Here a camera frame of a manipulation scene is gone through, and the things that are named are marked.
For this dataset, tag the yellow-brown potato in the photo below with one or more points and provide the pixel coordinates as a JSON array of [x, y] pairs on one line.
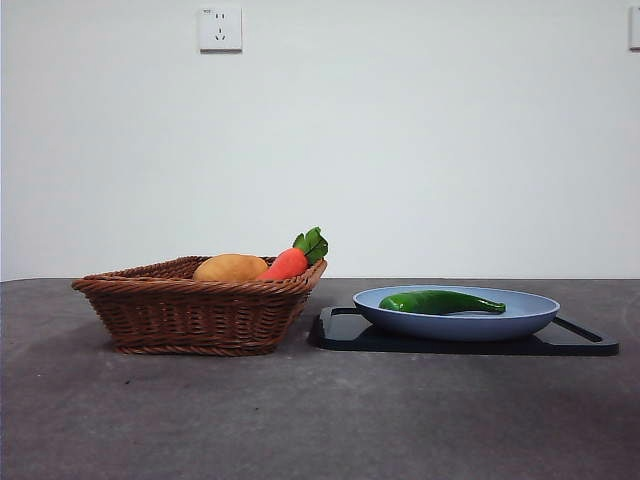
[[230, 267]]

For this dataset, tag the brown wicker basket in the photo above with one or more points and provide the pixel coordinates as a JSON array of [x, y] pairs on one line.
[[190, 320]]

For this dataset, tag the blue round plate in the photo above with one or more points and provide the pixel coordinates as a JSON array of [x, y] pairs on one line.
[[450, 327]]

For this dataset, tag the green pepper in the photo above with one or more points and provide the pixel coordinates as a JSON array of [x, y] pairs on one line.
[[430, 301]]

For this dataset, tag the orange toy carrot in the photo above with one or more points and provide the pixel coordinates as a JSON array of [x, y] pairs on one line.
[[287, 264]]

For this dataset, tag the black rectangular tray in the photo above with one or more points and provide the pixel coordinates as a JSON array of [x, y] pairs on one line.
[[340, 345]]

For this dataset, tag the white wall plate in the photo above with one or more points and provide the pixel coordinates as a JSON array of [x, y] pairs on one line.
[[635, 29]]

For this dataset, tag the white wall socket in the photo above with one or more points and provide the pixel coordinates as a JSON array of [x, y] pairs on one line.
[[221, 29]]

